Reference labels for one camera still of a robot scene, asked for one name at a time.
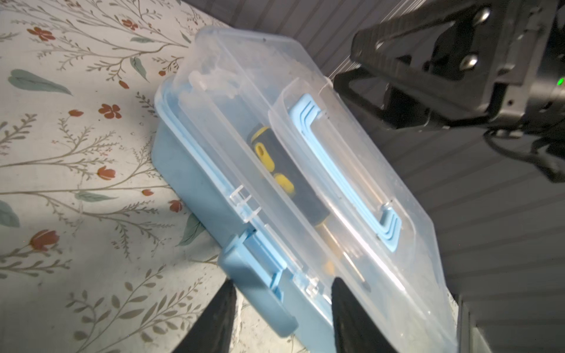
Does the clear tool box lid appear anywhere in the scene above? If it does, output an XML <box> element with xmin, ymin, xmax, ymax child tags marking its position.
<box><xmin>154</xmin><ymin>25</ymin><xmax>458</xmax><ymax>353</ymax></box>

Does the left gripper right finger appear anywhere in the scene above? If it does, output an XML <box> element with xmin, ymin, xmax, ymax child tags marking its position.
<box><xmin>332</xmin><ymin>277</ymin><xmax>397</xmax><ymax>353</ymax></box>

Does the black yellow screwdriver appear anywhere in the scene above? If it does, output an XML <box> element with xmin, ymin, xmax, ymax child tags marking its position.
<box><xmin>247</xmin><ymin>125</ymin><xmax>371</xmax><ymax>291</ymax></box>

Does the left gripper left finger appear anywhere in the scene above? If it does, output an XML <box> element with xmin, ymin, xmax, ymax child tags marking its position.
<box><xmin>173</xmin><ymin>279</ymin><xmax>237</xmax><ymax>353</ymax></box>

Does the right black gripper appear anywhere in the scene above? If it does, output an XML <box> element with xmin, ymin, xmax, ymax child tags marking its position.
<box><xmin>334</xmin><ymin>1</ymin><xmax>564</xmax><ymax>132</ymax></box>

